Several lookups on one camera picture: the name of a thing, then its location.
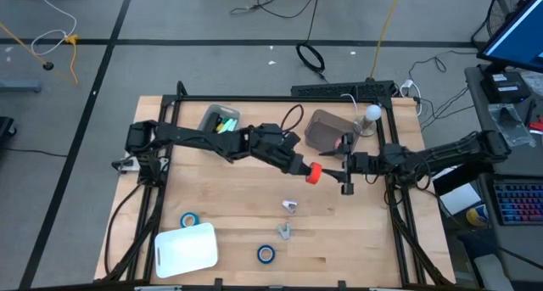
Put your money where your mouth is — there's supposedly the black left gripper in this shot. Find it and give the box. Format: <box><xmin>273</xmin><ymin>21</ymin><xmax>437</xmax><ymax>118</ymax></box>
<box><xmin>266</xmin><ymin>132</ymin><xmax>313</xmax><ymax>178</ymax></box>

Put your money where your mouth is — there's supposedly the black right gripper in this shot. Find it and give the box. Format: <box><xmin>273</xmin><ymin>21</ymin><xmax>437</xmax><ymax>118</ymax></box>
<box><xmin>318</xmin><ymin>132</ymin><xmax>371</xmax><ymax>195</ymax></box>

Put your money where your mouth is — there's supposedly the red tape roll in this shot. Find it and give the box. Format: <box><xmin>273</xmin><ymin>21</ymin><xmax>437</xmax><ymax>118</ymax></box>
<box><xmin>305</xmin><ymin>161</ymin><xmax>324</xmax><ymax>186</ymax></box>

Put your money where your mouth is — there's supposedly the blue tape roll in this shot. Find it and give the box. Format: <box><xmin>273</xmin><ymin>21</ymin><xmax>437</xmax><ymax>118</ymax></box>
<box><xmin>255</xmin><ymin>243</ymin><xmax>277</xmax><ymax>265</ymax></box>

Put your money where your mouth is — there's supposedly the black stapler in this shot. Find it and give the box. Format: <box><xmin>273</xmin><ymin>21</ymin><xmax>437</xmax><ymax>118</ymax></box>
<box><xmin>204</xmin><ymin>112</ymin><xmax>221</xmax><ymax>134</ymax></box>

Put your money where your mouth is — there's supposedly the teal tape roll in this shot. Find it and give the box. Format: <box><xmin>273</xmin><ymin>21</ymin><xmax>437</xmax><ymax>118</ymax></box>
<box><xmin>179</xmin><ymin>210</ymin><xmax>201</xmax><ymax>229</ymax></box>

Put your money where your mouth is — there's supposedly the smoky translucent plastic bin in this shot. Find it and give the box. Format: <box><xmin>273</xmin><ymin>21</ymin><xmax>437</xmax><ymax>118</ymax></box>
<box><xmin>304</xmin><ymin>108</ymin><xmax>361</xmax><ymax>154</ymax></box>

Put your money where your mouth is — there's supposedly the white light bulb lamp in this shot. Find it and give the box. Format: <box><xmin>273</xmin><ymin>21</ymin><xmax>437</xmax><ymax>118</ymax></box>
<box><xmin>354</xmin><ymin>104</ymin><xmax>383</xmax><ymax>138</ymax></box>

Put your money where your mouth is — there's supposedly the black perforated power strip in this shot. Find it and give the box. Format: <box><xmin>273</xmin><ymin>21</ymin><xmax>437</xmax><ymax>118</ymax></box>
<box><xmin>290</xmin><ymin>80</ymin><xmax>398</xmax><ymax>100</ymax></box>

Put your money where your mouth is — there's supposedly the light grey plastic bin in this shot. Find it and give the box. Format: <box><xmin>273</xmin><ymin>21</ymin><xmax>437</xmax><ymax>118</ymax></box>
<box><xmin>195</xmin><ymin>103</ymin><xmax>242</xmax><ymax>144</ymax></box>

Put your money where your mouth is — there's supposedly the white paper sheet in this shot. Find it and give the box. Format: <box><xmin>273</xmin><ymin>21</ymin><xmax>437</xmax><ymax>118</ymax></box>
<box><xmin>439</xmin><ymin>182</ymin><xmax>484</xmax><ymax>216</ymax></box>

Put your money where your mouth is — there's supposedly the white plastic bin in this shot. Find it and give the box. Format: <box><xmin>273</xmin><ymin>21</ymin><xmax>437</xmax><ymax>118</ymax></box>
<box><xmin>154</xmin><ymin>221</ymin><xmax>220</xmax><ymax>279</ymax></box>

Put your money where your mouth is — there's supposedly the grey side desk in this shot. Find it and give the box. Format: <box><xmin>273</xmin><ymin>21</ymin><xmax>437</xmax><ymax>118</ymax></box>
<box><xmin>464</xmin><ymin>64</ymin><xmax>543</xmax><ymax>283</ymax></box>

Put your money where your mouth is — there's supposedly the clear plastic bag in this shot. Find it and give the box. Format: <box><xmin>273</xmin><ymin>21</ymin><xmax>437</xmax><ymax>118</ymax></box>
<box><xmin>487</xmin><ymin>103</ymin><xmax>537</xmax><ymax>148</ymax></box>

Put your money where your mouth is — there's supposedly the black mini computer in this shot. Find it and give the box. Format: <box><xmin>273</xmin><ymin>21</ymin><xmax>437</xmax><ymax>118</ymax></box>
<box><xmin>479</xmin><ymin>70</ymin><xmax>533</xmax><ymax>105</ymax></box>

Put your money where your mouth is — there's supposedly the backlit keyboard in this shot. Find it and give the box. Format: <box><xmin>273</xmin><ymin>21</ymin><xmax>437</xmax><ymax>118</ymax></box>
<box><xmin>493</xmin><ymin>180</ymin><xmax>543</xmax><ymax>227</ymax></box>

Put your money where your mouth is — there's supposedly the computer monitor blue screen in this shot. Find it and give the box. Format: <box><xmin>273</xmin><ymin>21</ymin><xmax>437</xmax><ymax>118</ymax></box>
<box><xmin>476</xmin><ymin>0</ymin><xmax>543</xmax><ymax>75</ymax></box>

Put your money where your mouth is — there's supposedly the black floor fan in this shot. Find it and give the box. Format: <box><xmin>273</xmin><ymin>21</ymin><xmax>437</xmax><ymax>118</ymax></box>
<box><xmin>470</xmin><ymin>0</ymin><xmax>540</xmax><ymax>51</ymax></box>

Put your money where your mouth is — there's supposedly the grey cart base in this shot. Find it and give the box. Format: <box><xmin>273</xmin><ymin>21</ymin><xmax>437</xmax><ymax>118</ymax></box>
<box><xmin>0</xmin><ymin>80</ymin><xmax>43</xmax><ymax>93</ymax></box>

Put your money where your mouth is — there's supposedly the coiled black cable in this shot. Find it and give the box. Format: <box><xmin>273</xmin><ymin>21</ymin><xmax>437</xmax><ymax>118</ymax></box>
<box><xmin>295</xmin><ymin>41</ymin><xmax>327</xmax><ymax>83</ymax></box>

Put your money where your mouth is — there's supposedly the yellow hanging cable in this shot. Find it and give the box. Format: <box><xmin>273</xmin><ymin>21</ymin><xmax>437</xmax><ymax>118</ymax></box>
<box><xmin>369</xmin><ymin>0</ymin><xmax>405</xmax><ymax>81</ymax></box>

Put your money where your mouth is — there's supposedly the thin yellow floor cord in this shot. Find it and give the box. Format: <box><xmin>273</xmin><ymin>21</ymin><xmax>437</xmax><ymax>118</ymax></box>
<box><xmin>0</xmin><ymin>22</ymin><xmax>81</xmax><ymax>85</ymax></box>

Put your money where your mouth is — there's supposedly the white floor cable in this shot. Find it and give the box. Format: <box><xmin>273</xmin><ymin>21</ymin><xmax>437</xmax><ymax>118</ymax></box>
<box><xmin>30</xmin><ymin>0</ymin><xmax>79</xmax><ymax>57</ymax></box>

